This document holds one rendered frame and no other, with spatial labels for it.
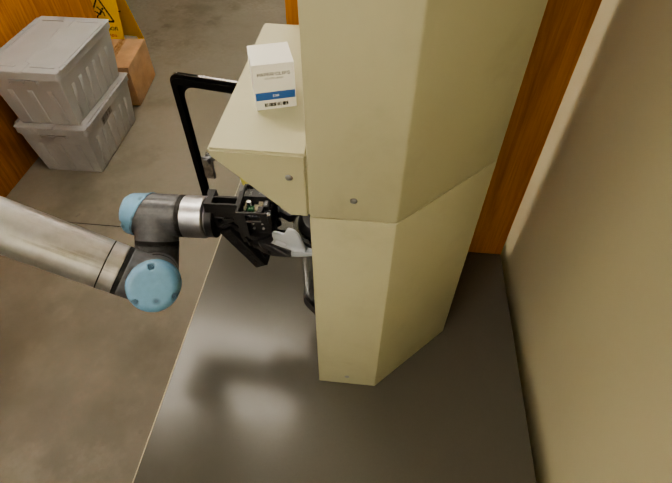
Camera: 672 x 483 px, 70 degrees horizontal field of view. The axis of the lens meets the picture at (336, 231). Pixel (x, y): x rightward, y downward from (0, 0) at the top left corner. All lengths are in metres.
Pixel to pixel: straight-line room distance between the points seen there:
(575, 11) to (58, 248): 0.84
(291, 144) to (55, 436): 1.82
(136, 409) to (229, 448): 1.19
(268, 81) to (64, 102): 2.33
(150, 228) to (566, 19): 0.75
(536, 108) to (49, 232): 0.82
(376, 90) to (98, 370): 1.95
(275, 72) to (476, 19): 0.23
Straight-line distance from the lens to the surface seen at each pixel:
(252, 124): 0.60
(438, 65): 0.50
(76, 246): 0.76
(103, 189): 3.02
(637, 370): 0.75
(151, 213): 0.87
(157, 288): 0.74
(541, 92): 0.95
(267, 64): 0.59
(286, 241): 0.80
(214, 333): 1.08
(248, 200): 0.82
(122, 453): 2.09
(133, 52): 3.66
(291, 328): 1.06
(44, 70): 2.82
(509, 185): 1.08
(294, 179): 0.57
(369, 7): 0.45
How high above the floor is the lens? 1.85
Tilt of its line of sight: 48 degrees down
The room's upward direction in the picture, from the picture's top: straight up
